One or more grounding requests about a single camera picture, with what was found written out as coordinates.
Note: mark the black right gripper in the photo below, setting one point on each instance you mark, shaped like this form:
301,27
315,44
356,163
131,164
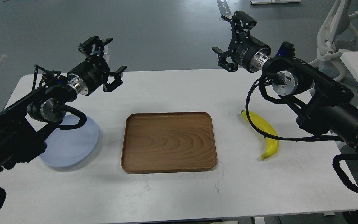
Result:
244,49

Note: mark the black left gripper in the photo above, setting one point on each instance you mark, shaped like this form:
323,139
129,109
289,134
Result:
87,76

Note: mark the light blue plate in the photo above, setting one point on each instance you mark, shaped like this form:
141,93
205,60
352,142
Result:
66,148

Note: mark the yellow banana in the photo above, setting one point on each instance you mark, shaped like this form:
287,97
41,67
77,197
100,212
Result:
272,145

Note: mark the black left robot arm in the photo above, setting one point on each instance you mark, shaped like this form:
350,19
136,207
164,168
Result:
27,123

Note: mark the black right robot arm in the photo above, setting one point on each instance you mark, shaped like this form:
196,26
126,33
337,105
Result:
321,104

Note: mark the brown wooden tray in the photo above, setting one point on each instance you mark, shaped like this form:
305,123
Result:
168,142

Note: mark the white office chair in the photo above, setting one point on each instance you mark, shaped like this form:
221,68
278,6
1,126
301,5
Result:
337,36

